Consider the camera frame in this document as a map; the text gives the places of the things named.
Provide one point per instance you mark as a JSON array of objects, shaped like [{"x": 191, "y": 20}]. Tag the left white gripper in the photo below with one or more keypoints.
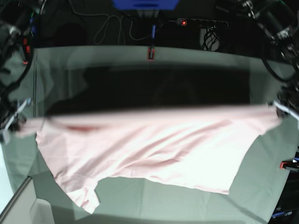
[{"x": 284, "y": 111}]

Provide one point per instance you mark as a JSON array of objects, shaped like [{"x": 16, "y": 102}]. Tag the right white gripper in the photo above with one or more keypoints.
[{"x": 11, "y": 117}]

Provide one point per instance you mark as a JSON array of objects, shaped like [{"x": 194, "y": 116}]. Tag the pink t-shirt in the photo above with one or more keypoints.
[{"x": 199, "y": 148}]

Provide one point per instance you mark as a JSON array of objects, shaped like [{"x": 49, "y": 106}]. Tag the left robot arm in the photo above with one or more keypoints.
[{"x": 278, "y": 22}]

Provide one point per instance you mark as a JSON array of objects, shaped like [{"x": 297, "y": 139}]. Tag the right red black clamp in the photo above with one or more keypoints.
[{"x": 291, "y": 165}]

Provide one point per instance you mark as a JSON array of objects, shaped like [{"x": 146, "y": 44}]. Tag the red black clamp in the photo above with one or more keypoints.
[
  {"x": 26, "y": 50},
  {"x": 291, "y": 165},
  {"x": 151, "y": 53}
]

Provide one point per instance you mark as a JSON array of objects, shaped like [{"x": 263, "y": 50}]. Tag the grey-green table cloth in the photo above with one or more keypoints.
[{"x": 121, "y": 77}]

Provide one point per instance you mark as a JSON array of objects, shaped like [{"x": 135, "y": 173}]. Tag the white bin corner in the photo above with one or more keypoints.
[{"x": 26, "y": 208}]

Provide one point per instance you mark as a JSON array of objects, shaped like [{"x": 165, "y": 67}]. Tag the left red black clamp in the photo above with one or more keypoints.
[{"x": 26, "y": 50}]

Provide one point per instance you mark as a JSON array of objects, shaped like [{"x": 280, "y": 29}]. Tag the black power strip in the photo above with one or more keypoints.
[{"x": 202, "y": 23}]

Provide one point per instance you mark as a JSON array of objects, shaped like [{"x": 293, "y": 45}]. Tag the centre red black clamp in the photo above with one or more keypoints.
[{"x": 151, "y": 53}]

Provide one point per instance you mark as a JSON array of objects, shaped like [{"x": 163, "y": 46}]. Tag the blue box on stand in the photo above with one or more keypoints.
[{"x": 145, "y": 4}]

